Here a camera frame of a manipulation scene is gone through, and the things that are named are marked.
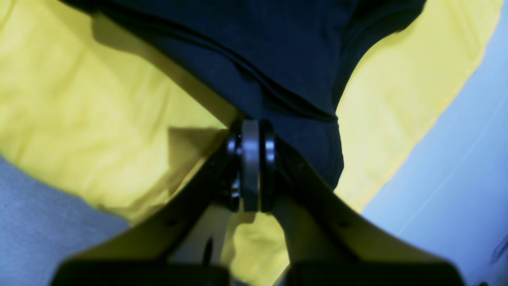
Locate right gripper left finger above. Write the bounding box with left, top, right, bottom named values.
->
left=51, top=121, right=261, bottom=286

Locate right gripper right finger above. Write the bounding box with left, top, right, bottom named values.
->
left=259, top=121, right=464, bottom=286

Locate dark navy T-shirt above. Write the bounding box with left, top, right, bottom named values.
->
left=65, top=0, right=426, bottom=188

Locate yellow table cloth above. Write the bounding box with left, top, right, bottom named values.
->
left=0, top=0, right=504, bottom=286

